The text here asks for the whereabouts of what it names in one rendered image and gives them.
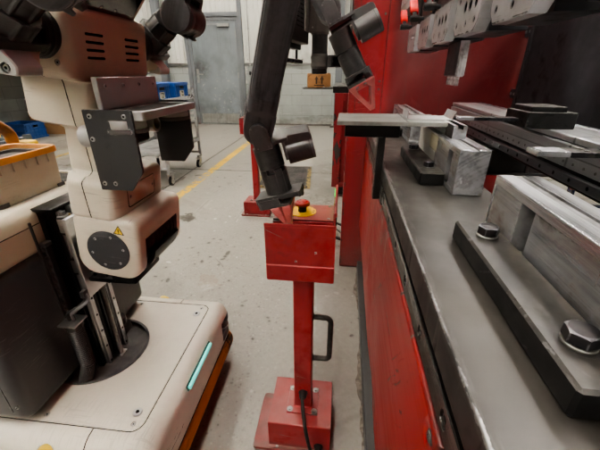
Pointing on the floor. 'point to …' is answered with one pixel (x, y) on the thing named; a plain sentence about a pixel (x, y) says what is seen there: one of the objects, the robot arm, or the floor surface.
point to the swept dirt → (359, 373)
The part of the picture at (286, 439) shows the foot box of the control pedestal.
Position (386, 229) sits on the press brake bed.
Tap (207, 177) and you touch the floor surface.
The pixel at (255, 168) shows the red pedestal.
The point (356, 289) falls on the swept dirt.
